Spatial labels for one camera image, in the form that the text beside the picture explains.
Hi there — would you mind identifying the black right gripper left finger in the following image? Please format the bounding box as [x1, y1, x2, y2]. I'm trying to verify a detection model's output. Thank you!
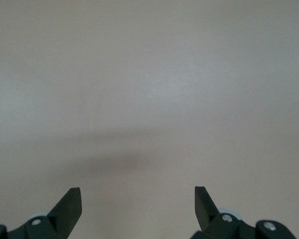
[0, 187, 83, 239]

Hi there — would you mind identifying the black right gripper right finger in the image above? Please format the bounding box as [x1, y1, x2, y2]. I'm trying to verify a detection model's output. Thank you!
[190, 186, 296, 239]

